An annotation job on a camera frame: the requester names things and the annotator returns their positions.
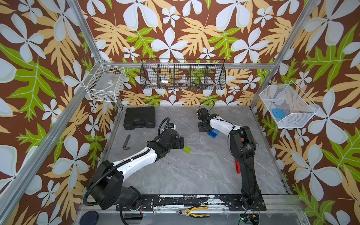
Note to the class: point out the white wire basket left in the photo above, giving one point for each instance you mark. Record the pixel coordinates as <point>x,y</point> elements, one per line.
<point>104,82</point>

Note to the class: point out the black round disc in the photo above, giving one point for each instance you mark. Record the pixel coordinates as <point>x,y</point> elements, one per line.
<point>89,218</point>

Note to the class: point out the grey allen key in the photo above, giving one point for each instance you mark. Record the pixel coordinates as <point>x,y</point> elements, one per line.
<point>125,145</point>

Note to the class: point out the long red lego brick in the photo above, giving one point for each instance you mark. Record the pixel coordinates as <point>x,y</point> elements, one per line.
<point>237,165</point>

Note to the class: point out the blue sponge in basket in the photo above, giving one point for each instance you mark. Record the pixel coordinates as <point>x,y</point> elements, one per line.
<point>279,113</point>

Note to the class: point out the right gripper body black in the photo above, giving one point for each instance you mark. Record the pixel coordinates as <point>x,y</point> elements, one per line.
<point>201,127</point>

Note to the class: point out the aluminium frame post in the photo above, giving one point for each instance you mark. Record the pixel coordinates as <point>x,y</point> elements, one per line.
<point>298,25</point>
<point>89,39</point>

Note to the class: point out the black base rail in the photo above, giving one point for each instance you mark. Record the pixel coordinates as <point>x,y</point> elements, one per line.
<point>162,203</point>

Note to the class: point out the dark blue upturned lego brick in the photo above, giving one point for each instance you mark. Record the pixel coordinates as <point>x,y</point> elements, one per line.
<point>214,133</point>

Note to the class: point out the white wire basket right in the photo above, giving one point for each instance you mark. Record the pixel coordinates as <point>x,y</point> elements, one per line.
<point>298,106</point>

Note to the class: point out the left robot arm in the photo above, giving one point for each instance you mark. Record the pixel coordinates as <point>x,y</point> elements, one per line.
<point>106,189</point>

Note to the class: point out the white wire basket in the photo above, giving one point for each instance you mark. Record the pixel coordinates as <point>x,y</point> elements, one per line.
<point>104,82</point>
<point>298,106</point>

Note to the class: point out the lime green lego brick front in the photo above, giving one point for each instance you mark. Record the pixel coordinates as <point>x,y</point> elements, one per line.
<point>187,149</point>

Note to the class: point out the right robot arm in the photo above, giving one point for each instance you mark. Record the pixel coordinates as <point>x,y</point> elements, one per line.
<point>242,147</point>

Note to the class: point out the aluminium frame post left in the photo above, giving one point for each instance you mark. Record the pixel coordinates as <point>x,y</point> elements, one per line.
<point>89,39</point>

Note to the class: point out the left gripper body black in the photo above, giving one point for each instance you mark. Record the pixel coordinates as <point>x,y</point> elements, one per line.
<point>176,144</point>

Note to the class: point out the aluminium frame post right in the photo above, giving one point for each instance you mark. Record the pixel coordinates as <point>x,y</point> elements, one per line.
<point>298,25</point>

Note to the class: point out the black plastic tool case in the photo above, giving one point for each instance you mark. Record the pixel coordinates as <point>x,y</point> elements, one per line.
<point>140,117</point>

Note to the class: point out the black wire basket centre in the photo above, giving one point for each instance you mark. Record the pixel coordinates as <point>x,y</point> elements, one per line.
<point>182,74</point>

